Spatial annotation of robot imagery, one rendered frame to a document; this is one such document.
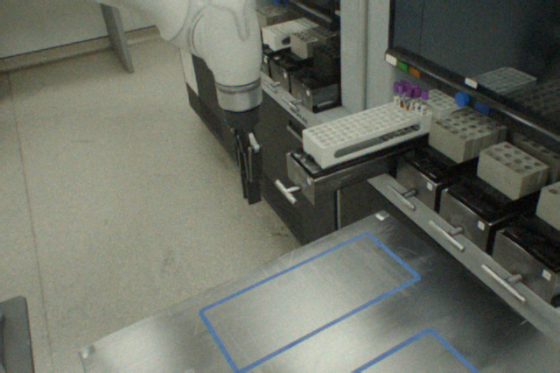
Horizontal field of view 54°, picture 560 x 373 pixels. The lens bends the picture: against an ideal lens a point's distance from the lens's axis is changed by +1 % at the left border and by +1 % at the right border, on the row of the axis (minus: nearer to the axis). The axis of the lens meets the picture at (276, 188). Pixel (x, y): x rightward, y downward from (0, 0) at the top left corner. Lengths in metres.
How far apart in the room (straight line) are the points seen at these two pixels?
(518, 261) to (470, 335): 0.24
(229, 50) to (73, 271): 1.56
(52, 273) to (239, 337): 1.63
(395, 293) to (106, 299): 1.48
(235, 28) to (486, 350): 0.66
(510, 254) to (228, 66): 0.62
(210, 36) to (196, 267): 1.35
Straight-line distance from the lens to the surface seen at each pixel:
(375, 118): 1.31
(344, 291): 0.92
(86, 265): 2.40
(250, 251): 2.24
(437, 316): 0.90
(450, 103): 1.38
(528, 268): 1.07
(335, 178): 1.22
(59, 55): 4.67
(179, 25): 1.11
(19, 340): 1.17
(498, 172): 1.15
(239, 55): 1.01
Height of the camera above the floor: 1.48
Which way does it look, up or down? 35 degrees down
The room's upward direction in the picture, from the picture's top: 6 degrees counter-clockwise
